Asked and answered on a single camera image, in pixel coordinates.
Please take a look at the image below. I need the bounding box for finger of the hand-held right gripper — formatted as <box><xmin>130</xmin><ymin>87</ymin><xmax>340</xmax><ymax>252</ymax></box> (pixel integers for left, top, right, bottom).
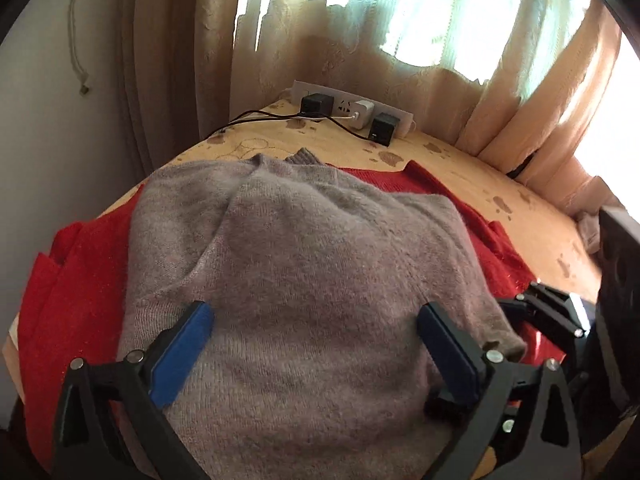
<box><xmin>500</xmin><ymin>282</ymin><xmax>596</xmax><ymax>356</ymax></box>
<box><xmin>424</xmin><ymin>377</ymin><xmax>543</xmax><ymax>466</ymax></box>

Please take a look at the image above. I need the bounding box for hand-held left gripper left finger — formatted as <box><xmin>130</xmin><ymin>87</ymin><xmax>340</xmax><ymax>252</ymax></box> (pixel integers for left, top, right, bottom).
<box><xmin>52</xmin><ymin>301</ymin><xmax>216</xmax><ymax>480</ymax></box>

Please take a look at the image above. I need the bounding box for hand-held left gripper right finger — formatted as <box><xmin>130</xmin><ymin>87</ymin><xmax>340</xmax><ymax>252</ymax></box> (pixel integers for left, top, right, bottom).
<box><xmin>417</xmin><ymin>301</ymin><xmax>583</xmax><ymax>480</ymax></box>

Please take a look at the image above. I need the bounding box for taupe knit sweater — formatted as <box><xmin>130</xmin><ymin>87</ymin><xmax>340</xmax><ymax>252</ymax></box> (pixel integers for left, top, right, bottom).
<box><xmin>117</xmin><ymin>147</ymin><xmax>528</xmax><ymax>480</ymax></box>

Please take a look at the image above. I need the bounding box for grey-green knit sweater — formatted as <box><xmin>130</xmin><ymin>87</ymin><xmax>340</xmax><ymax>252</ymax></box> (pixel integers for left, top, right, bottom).
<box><xmin>575</xmin><ymin>210</ymin><xmax>603</xmax><ymax>256</ymax></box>

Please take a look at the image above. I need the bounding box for red knit sweater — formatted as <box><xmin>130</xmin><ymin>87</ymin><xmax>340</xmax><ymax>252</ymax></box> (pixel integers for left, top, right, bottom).
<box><xmin>19</xmin><ymin>160</ymin><xmax>556</xmax><ymax>466</ymax></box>

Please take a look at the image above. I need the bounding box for yellow paw-print blanket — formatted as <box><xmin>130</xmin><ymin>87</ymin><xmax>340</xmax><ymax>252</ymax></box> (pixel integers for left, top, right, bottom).
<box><xmin>95</xmin><ymin>100</ymin><xmax>606</xmax><ymax>311</ymax></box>

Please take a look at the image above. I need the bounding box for black power adapter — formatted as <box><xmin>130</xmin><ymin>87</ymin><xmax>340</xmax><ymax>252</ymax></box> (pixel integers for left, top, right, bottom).
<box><xmin>300</xmin><ymin>92</ymin><xmax>333</xmax><ymax>117</ymax></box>
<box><xmin>369</xmin><ymin>112</ymin><xmax>401</xmax><ymax>147</ymax></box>

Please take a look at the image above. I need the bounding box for white usb charger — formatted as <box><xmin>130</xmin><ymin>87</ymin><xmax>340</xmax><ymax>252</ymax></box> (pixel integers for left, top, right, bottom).
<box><xmin>350</xmin><ymin>101</ymin><xmax>375</xmax><ymax>128</ymax></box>

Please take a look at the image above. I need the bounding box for white power strip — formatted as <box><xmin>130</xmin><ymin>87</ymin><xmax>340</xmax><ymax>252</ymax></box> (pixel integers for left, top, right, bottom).
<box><xmin>291</xmin><ymin>79</ymin><xmax>418</xmax><ymax>136</ymax></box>

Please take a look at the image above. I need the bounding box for black power cable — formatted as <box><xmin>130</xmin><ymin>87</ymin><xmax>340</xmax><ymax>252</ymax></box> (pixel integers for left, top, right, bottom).
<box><xmin>207</xmin><ymin>109</ymin><xmax>371</xmax><ymax>142</ymax></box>

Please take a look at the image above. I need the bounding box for white charging cable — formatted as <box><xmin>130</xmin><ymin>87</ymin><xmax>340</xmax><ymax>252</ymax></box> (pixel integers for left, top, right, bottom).
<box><xmin>287</xmin><ymin>112</ymin><xmax>358</xmax><ymax>124</ymax></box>

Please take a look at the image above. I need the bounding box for hanging wall cord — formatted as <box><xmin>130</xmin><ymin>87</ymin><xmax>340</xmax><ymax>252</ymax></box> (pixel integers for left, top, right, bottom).
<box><xmin>67</xmin><ymin>0</ymin><xmax>93</xmax><ymax>96</ymax></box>

